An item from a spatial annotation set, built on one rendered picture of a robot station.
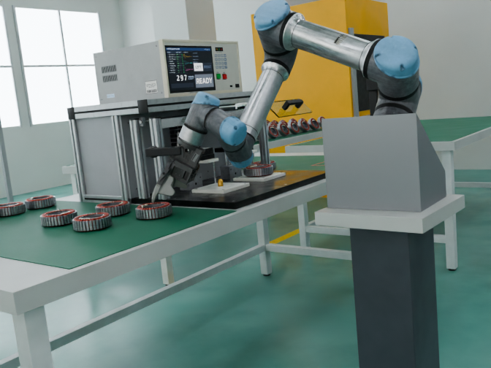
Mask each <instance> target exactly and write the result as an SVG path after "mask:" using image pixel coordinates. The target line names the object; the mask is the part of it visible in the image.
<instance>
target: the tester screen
mask: <svg viewBox="0 0 491 368"><path fill-rule="evenodd" d="M166 52H167V65H168V72H169V78H170V90H171V91H184V90H196V89H206V88H214V87H206V88H196V83H195V76H194V75H195V74H212V73H213V67H212V71H194V63H211V65H212V60H211V53H210V48H187V47H166ZM177 74H187V77H188V81H180V82H177V80H176V75H177ZM176 83H194V87H189V88H172V87H171V84H176Z"/></svg>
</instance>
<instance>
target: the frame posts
mask: <svg viewBox="0 0 491 368"><path fill-rule="evenodd" d="M139 121H140V120H139V118H135V119H129V124H130V130H131V136H132V147H133V154H134V165H135V171H136V177H137V188H138V194H139V199H147V198H150V197H151V195H150V189H149V183H148V171H147V165H146V159H145V148H144V141H143V135H142V126H140V123H139ZM149 123H150V129H151V141H152V146H157V147H164V138H163V131H162V125H161V117H154V118H149ZM259 149H260V157H261V164H270V151H269V142H268V134H267V118H266V120H265V122H264V124H263V126H262V128H261V131H260V132H259ZM153 159H154V165H155V171H156V183H157V182H158V179H159V177H160V175H161V173H162V172H163V170H164V168H165V166H166V165H167V163H166V157H165V156H157V157H156V158H153ZM158 196H159V199H163V200H165V199H170V196H166V195H161V194H159V195H158Z"/></svg>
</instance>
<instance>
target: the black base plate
mask: <svg viewBox="0 0 491 368"><path fill-rule="evenodd" d="M273 172H285V173H286V175H284V176H282V177H277V178H275V179H272V180H268V181H265V182H251V181H233V179H231V180H223V183H249V184H250V186H248V187H245V188H241V189H238V190H236V191H231V192H229V193H192V190H190V191H182V190H180V188H179V187H174V188H173V189H174V190H175V194H174V195H173V196H171V197H170V199H165V200H163V199H159V196H157V198H156V200H155V202H169V203H170V204H171V205H172V206H179V207H204V208H218V209H231V210H236V209H238V208H241V207H244V206H247V205H250V204H253V203H255V202H259V201H261V200H264V199H268V198H270V197H273V196H276V195H278V194H281V193H285V192H287V191H291V190H294V189H296V188H299V187H302V186H304V185H308V184H311V183H314V182H317V181H319V180H323V179H325V178H326V177H325V170H273ZM210 184H214V177H212V178H209V179H206V180H203V181H202V185H203V186H206V185H210ZM150 195H151V197H150V198H147V199H139V197H135V198H134V204H147V203H152V204H153V202H152V193H150Z"/></svg>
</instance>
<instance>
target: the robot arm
mask: <svg viewBox="0 0 491 368"><path fill-rule="evenodd" d="M254 23H255V28H256V30H257V32H258V35H259V38H260V41H261V43H262V47H263V50H264V62H263V64H262V73H261V75H260V77H259V79H258V82H257V84H256V86H255V88H254V90H253V92H252V94H251V96H250V98H249V100H248V103H247V105H246V106H245V109H244V110H243V113H242V115H241V116H240V119H239V118H236V117H234V116H232V115H230V114H229V113H227V112H225V111H223V110H222V109H220V108H219V104H220V100H219V99H218V98H216V97H215V96H213V95H210V94H209V93H205V92H201V91H200V92H198V93H197V95H196V96H195V98H194V101H193V102H192V103H191V108H190V110H189V113H188V115H187V117H186V120H185V122H184V124H183V127H182V129H181V131H180V133H179V137H178V141H177V142H178V144H180V145H182V146H172V147H157V146H151V147H149V148H147V149H145V156H146V157H151V158H156V157H157V156H170V158H171V159H170V160H169V161H168V162H167V165H166V166H165V168H164V170H163V172H162V173H161V175H160V177H159V179H158V182H157V184H156V187H155V188H154V190H153V193H152V202H153V203H154V202H155V200H156V198H157V196H158V195H159V194H161V195H166V196H173V195H174V194H175V190H174V189H173V187H174V186H175V187H179V188H187V183H190V182H191V181H194V178H195V177H196V174H197V172H198V169H199V165H198V164H199V160H200V159H201V157H202V154H204V153H205V149H204V148H202V147H200V146H201V145H202V143H203V142H204V140H205V137H206V135H207V133H208V131H209V132H210V133H211V134H213V135H215V136H216V137H217V139H218V141H219V142H220V144H221V146H222V148H223V149H224V152H225V153H226V155H227V158H228V160H229V161H230V162H231V164H232V165H233V166H234V167H237V168H245V167H247V166H249V165H250V164H251V162H252V161H253V158H254V156H253V151H252V148H253V146H254V143H255V141H256V138H257V137H258V135H259V132H260V131H261V128H262V126H263V124H264V122H265V120H266V117H267V115H268V113H269V111H270V108H271V107H272V105H273V102H274V101H275V98H276V96H277V94H278V92H279V89H280V87H281V85H282V83H283V82H284V81H286V80H287V79H288V78H289V75H290V73H291V71H292V68H293V66H294V62H295V60H296V57H297V51H298V49H301V50H304V51H306V52H309V53H312V54H314V55H318V56H321V57H322V58H326V59H329V60H331V61H334V62H337V63H339V64H343V65H345V66H349V67H351V68H354V69H357V70H360V71H361V72H362V75H363V77H364V78H366V79H368V80H372V81H374V82H377V86H378V101H377V104H376V108H375V112H374V114H373V115H397V114H409V113H416V110H417V107H418V103H419V98H420V96H421V94H422V79H421V77H420V76H419V65H420V60H419V53H418V50H417V47H416V45H415V44H414V43H413V42H412V41H411V40H410V39H408V38H406V37H402V36H396V35H394V36H392V37H385V38H383V39H376V40H375V41H373V42H371V41H367V40H365V39H361V38H359V37H355V36H352V35H350V34H345V33H343V32H340V31H336V30H334V29H331V28H327V27H324V26H320V25H318V24H315V23H312V22H309V21H306V20H305V18H304V16H303V14H301V13H298V12H294V11H291V10H290V6H289V4H288V3H287V2H286V1H285V0H269V1H267V2H265V3H264V4H262V5H261V6H260V7H259V8H258V9H257V10H256V12H255V14H254ZM188 149H189V150H188Z"/></svg>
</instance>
